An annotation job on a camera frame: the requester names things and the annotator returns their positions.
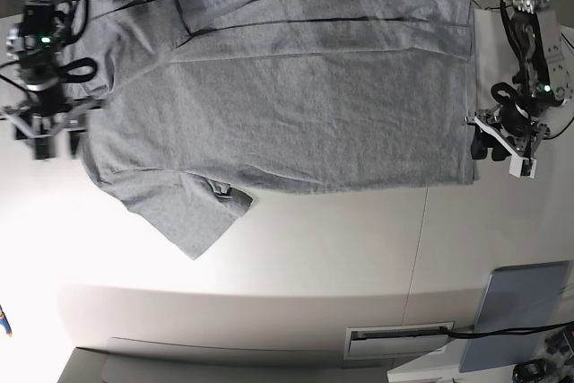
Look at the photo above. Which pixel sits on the silver gripper image left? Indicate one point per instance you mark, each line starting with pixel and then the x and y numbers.
pixel 71 119

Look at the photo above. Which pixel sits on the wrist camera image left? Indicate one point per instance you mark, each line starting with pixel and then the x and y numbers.
pixel 43 147

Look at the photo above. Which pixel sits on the grey laptop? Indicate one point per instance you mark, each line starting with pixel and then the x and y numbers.
pixel 516 296

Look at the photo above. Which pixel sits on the black items bottom right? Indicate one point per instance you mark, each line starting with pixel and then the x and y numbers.
pixel 554 365

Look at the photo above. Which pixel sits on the silver gripper image right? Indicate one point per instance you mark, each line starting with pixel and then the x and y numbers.
pixel 507 131

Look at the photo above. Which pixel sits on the grey T-shirt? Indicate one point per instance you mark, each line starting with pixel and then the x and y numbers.
pixel 206 99

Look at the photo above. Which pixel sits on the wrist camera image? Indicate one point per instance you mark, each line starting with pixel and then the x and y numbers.
pixel 521 167
pixel 43 147

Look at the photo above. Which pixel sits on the blue orange object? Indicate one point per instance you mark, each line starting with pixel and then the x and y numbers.
pixel 4 323

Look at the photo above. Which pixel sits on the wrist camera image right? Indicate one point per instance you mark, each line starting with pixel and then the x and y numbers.
pixel 521 167

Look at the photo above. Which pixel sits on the white cable grommet tray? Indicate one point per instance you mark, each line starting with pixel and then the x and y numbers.
pixel 387 342

